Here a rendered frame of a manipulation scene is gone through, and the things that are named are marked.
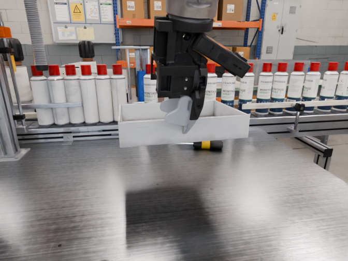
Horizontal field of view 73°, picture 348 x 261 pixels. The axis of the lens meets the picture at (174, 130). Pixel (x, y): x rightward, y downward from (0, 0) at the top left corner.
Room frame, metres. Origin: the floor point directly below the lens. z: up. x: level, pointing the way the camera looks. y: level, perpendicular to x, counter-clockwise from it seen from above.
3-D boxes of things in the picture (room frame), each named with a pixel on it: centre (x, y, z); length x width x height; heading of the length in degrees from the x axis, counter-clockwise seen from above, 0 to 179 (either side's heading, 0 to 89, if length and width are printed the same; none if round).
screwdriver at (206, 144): (0.71, -0.06, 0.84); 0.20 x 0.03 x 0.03; 85
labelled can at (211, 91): (0.91, -0.14, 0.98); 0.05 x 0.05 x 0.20
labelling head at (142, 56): (0.95, 0.16, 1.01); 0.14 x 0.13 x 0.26; 99
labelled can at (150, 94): (0.87, 0.09, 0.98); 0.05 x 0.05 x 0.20
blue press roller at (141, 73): (0.91, 0.12, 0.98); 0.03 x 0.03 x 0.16
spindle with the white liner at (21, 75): (1.05, 0.69, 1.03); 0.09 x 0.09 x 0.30
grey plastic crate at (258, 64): (2.54, -1.01, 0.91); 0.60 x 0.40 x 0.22; 106
